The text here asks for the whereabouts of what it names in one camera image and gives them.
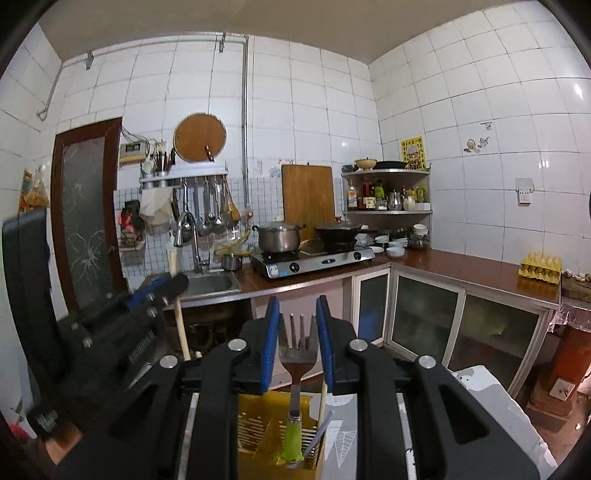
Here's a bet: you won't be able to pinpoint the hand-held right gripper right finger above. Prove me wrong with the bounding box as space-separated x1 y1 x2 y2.
315 294 541 480

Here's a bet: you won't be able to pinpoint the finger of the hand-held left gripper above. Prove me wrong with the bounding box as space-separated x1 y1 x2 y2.
106 275 189 344
104 273 171 319

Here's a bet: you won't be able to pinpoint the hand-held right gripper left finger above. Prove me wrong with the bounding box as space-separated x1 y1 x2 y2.
54 295 282 480

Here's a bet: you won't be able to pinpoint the green handled metal fork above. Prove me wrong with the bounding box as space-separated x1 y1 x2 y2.
278 314 321 463

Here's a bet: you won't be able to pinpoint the wooden chopstick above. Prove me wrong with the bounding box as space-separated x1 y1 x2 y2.
316 377 330 435
167 249 193 362

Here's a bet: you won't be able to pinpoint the yellow slotted utensil holder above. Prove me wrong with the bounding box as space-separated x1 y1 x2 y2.
237 389 327 472

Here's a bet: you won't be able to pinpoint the slim grey metal utensil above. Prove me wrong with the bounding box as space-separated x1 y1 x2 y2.
302 411 334 457

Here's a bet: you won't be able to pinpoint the person's left forearm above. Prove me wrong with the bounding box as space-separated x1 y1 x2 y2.
0 418 86 480

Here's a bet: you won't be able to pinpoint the steel sink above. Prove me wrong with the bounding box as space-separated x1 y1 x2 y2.
178 270 242 299

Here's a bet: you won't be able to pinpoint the metal faucet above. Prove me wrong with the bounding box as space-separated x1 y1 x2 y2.
173 211 209 274

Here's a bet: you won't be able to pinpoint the red hanging items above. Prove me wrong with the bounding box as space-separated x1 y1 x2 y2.
119 199 147 253

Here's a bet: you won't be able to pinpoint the steel gas stove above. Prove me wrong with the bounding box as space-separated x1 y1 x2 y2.
250 240 376 280

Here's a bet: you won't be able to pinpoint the white hanging cloth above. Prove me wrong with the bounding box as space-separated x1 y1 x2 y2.
139 187 175 226

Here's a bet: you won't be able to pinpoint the row of hanging kitchen tools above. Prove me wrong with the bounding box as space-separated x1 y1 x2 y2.
178 178 242 241

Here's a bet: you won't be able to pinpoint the brown door with frosted glass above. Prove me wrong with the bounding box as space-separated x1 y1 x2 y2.
49 117 130 315

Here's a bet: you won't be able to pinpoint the steel cooking pot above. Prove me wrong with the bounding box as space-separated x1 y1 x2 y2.
252 220 307 254

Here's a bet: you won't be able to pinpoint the black wok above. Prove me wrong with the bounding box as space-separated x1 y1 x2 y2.
314 219 366 243

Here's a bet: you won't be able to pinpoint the group of white bowls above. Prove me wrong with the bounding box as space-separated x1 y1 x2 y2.
355 224 417 258

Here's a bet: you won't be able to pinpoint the yellowish electrical box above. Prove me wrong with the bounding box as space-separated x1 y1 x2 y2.
118 141 150 165

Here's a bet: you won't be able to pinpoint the metal corner shelf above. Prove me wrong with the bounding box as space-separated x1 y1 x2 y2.
341 168 434 216

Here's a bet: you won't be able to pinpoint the rectangular wooden cutting board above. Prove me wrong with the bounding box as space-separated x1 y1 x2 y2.
281 164 336 227

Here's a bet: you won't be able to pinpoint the round wooden board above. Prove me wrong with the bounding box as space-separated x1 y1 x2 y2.
173 112 228 164

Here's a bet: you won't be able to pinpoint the row of condiment bottles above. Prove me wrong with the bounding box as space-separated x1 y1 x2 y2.
346 178 430 212

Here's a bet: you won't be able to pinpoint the brown kitchen counter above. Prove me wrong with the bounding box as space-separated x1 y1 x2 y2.
178 247 562 398

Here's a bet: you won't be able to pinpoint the grey printed tablecloth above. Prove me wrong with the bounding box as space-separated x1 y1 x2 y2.
178 364 560 480

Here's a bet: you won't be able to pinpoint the yellow egg tray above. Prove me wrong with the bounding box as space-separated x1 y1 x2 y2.
519 251 563 284

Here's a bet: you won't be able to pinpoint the reddish brown box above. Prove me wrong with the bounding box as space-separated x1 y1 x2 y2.
526 323 591 419

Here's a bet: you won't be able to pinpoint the lace covered side table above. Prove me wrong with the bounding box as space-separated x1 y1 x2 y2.
547 272 591 334

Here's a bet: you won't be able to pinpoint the metal wall rack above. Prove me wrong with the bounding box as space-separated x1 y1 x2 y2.
139 161 230 189

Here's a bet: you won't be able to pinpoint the white wall pipe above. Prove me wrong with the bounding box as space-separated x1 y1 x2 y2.
239 34 253 219

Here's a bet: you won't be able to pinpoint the yellow wall poster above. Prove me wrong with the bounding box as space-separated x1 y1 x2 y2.
400 136 426 171

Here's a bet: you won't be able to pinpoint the wall sticker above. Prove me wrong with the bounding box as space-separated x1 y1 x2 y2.
464 122 493 153

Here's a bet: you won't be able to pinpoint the white wall socket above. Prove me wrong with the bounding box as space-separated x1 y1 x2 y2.
514 177 536 204

